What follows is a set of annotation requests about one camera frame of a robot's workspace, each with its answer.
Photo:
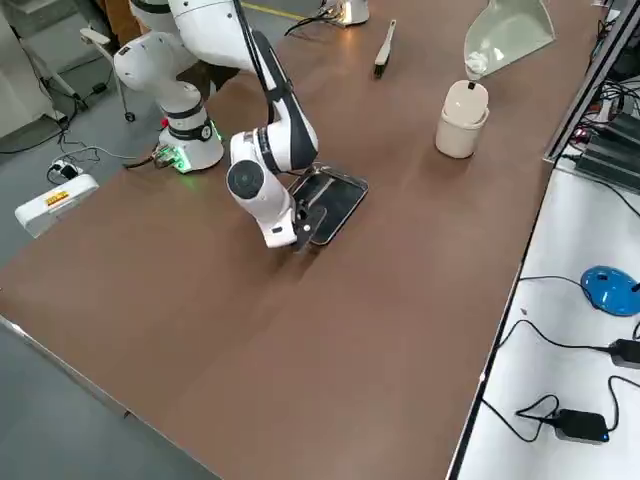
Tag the white paper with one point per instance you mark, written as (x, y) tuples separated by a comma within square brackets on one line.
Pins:
[(476, 62)]

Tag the white control box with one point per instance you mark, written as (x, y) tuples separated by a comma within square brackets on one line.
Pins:
[(55, 205)]

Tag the beige mini trash bin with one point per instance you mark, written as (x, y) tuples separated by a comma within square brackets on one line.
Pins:
[(460, 125)]

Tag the white power strip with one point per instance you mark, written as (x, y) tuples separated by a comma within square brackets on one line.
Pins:
[(65, 171)]

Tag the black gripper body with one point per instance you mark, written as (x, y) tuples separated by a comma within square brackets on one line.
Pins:
[(310, 220)]

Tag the black power adapter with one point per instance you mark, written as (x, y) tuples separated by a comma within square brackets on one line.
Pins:
[(580, 425), (627, 353)]

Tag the metal tray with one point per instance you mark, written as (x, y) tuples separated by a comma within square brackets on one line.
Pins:
[(335, 200)]

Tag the black power supply units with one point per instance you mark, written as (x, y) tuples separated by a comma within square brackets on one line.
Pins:
[(615, 150)]

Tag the blue round gadget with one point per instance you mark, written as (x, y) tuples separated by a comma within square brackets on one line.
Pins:
[(610, 290)]

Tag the white hand brush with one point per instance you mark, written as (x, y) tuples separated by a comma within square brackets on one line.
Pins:
[(384, 50)]

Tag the aluminium frame post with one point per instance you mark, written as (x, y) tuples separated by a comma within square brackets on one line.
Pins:
[(590, 80)]

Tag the pale grey plastic dustpan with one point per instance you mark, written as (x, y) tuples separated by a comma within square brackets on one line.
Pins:
[(515, 35)]

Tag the white desk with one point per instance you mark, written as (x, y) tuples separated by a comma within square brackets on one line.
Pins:
[(565, 300)]

